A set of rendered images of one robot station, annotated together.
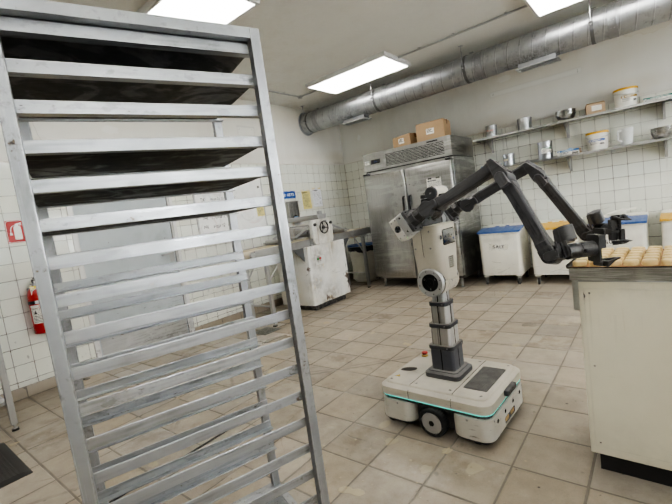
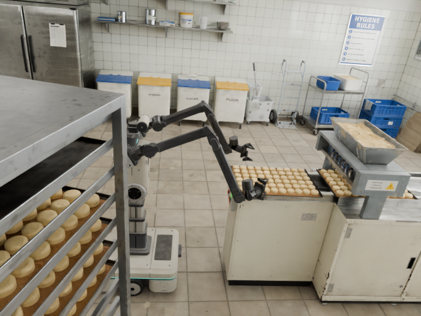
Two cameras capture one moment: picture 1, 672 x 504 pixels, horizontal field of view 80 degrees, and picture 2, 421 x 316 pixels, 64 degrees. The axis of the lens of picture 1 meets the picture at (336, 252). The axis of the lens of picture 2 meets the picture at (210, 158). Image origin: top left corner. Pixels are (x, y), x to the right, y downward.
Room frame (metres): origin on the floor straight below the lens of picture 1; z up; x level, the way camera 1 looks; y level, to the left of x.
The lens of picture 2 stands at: (0.45, 0.62, 2.08)
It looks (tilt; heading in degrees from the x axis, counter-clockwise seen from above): 26 degrees down; 313
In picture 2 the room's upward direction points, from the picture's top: 5 degrees clockwise
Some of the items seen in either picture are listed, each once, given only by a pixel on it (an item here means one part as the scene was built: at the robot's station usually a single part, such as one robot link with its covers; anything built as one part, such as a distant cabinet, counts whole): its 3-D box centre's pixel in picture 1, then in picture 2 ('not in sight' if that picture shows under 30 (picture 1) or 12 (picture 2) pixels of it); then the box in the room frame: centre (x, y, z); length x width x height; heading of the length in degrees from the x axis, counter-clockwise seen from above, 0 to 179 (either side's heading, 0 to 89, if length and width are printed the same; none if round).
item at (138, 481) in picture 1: (193, 457); not in sight; (1.43, 0.64, 0.42); 0.64 x 0.03 x 0.03; 122
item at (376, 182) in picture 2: not in sight; (353, 170); (1.19, -1.73, 1.01); 0.72 x 0.33 x 0.34; 139
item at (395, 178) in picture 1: (422, 215); (39, 54); (6.05, -1.37, 1.03); 1.40 x 0.90 x 2.05; 51
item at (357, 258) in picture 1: (364, 261); not in sight; (7.02, -0.48, 0.33); 0.54 x 0.53 x 0.66; 51
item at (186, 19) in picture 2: (597, 141); (186, 19); (4.90, -3.31, 1.67); 0.25 x 0.24 x 0.21; 51
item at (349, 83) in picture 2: not in sight; (346, 82); (2.87, -5.32, 0.90); 0.44 x 0.36 x 0.20; 149
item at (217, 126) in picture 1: (245, 296); not in sight; (1.62, 0.39, 0.97); 0.03 x 0.03 x 1.70; 32
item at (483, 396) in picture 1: (451, 376); (138, 248); (2.22, -0.56, 0.24); 0.68 x 0.53 x 0.41; 48
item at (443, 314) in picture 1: (444, 334); (136, 222); (2.22, -0.55, 0.49); 0.11 x 0.11 x 0.40; 48
